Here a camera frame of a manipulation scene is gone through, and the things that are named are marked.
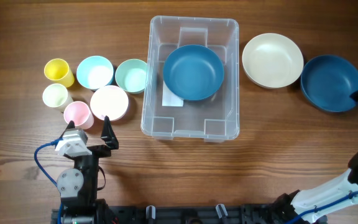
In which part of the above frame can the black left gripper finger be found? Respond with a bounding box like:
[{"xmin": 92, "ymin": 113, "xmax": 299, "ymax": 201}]
[
  {"xmin": 61, "ymin": 121, "xmax": 75, "ymax": 138},
  {"xmin": 101, "ymin": 116, "xmax": 119, "ymax": 149}
]

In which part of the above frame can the pink plastic cup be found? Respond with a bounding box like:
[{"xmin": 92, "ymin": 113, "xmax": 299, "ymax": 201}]
[{"xmin": 63, "ymin": 101, "xmax": 94, "ymax": 129}]

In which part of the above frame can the cream plastic cup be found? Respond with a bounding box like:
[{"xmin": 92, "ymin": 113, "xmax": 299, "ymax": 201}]
[{"xmin": 42, "ymin": 83, "xmax": 73, "ymax": 112}]

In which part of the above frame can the dark blue bowl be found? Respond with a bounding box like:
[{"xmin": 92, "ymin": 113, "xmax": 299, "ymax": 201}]
[
  {"xmin": 163, "ymin": 45, "xmax": 225, "ymax": 101},
  {"xmin": 300, "ymin": 55, "xmax": 358, "ymax": 113}
]

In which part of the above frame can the yellow plastic cup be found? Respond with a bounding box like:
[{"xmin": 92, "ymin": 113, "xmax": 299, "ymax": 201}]
[{"xmin": 44, "ymin": 58, "xmax": 75, "ymax": 88}]

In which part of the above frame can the cream plastic bowl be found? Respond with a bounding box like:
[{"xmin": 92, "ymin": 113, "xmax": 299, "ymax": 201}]
[{"xmin": 242, "ymin": 33, "xmax": 304, "ymax": 89}]

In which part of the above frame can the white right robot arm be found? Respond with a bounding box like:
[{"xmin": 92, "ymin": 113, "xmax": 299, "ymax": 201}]
[{"xmin": 269, "ymin": 81, "xmax": 358, "ymax": 223}]

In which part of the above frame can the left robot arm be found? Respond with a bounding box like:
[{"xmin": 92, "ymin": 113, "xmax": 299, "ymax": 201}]
[{"xmin": 55, "ymin": 116, "xmax": 119, "ymax": 224}]

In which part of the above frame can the light pink plastic bowl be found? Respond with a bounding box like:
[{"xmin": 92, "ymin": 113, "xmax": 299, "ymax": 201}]
[{"xmin": 90, "ymin": 85, "xmax": 129, "ymax": 121}]

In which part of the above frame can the light blue plastic bowl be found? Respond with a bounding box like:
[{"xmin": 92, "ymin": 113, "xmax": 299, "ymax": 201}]
[{"xmin": 76, "ymin": 55, "xmax": 114, "ymax": 90}]

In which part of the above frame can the mint green plastic bowl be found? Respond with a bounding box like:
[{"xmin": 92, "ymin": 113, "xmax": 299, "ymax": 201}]
[{"xmin": 115, "ymin": 58, "xmax": 147, "ymax": 94}]

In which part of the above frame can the white label in bin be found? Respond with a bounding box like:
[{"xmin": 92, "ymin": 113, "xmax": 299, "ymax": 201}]
[{"xmin": 162, "ymin": 83, "xmax": 183, "ymax": 107}]

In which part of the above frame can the clear plastic storage bin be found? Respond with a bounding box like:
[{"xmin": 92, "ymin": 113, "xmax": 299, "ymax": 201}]
[{"xmin": 140, "ymin": 16, "xmax": 240, "ymax": 142}]

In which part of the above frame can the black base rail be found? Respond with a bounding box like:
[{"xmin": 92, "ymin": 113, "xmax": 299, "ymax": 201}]
[{"xmin": 50, "ymin": 203, "xmax": 326, "ymax": 224}]

